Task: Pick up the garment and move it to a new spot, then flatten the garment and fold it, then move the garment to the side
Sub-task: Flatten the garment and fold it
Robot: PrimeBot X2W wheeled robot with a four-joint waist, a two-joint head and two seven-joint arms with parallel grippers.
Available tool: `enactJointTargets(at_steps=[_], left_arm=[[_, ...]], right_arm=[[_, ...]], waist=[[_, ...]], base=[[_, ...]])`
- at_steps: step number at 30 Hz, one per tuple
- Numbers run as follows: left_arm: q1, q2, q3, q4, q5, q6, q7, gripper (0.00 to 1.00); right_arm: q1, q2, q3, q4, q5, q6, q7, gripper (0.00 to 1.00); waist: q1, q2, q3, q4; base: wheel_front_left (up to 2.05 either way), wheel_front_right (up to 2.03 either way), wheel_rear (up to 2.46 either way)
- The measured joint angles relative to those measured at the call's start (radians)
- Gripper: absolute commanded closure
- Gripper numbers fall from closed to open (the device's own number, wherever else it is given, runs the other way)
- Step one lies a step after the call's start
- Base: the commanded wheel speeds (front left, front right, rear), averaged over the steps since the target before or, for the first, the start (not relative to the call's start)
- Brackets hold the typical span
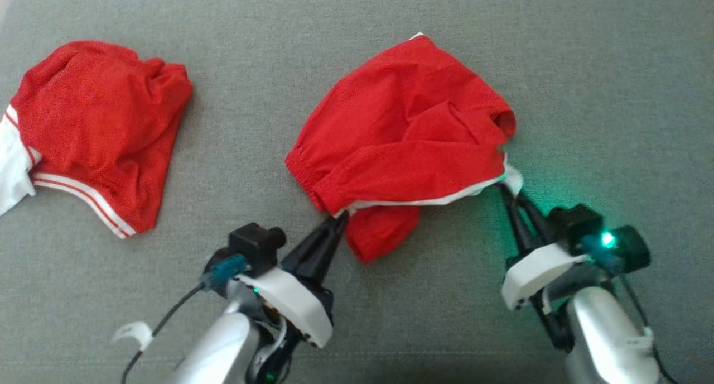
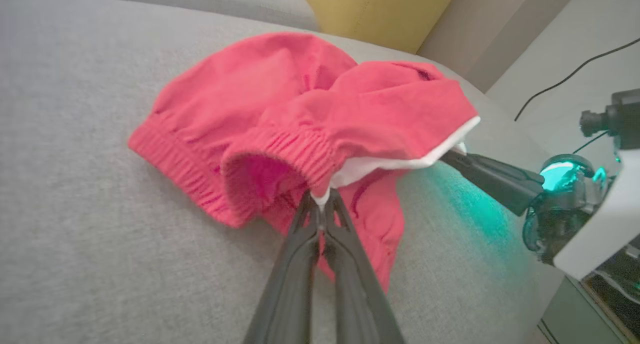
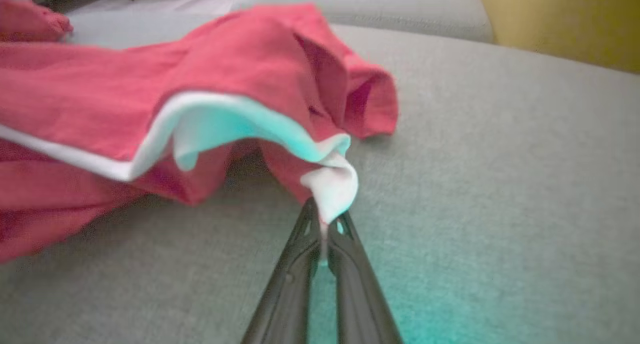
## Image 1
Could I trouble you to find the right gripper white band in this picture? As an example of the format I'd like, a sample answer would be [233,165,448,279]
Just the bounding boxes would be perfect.
[496,184,591,352]

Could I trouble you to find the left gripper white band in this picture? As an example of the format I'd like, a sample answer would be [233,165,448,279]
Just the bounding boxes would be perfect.
[233,212,350,382]

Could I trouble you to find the red shorts with white trim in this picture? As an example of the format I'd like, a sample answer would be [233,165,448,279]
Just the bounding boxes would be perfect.
[284,32,524,265]

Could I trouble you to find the red basketball jersey number 23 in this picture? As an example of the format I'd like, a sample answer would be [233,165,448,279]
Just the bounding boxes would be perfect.
[0,40,194,239]

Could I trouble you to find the grey fabric sofa seat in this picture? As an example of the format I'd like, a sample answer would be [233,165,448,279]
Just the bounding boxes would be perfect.
[0,0,714,384]

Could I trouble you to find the right black cable teal plug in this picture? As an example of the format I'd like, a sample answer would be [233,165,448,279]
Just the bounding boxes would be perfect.
[579,233,680,384]

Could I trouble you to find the black cable teal plug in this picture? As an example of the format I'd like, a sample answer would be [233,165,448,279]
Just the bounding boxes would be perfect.
[579,233,680,384]
[110,253,250,384]

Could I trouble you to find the left black cable teal plug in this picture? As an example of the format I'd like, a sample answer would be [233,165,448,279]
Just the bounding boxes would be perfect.
[110,253,250,384]

